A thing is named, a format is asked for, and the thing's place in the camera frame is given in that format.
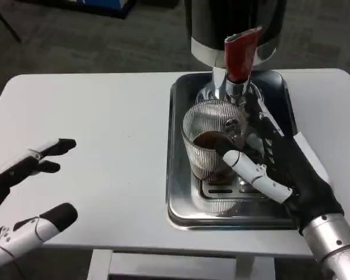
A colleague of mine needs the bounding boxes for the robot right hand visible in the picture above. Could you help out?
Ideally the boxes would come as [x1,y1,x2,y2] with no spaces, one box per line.
[215,92,345,237]

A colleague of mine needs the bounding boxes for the black stand leg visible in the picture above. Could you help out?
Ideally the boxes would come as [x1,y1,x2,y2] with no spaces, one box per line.
[0,0,22,44]

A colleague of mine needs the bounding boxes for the dark brown coffee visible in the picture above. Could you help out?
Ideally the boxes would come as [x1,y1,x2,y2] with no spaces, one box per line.
[192,132,237,183]

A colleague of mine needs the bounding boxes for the steel drip tray with grid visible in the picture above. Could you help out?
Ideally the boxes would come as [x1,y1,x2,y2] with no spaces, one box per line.
[197,174,272,202]

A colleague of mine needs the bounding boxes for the black steel drink dispenser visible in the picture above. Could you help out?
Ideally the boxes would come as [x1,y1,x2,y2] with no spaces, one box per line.
[184,0,287,109]

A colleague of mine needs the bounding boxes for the large steel tray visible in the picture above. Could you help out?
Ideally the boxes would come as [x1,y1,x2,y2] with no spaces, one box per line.
[165,69,298,231]

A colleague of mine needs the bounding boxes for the clear ribbed glass cup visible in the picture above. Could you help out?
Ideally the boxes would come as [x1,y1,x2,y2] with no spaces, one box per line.
[180,100,250,184]

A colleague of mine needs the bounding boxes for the blue and white cabinet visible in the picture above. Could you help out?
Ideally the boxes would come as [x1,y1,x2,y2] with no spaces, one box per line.
[103,0,137,20]

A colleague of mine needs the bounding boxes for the red tap lever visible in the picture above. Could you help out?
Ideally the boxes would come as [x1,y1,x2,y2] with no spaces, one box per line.
[223,26,263,82]

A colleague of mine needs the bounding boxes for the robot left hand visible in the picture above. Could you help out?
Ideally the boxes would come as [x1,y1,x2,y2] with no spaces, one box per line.
[0,138,79,271]

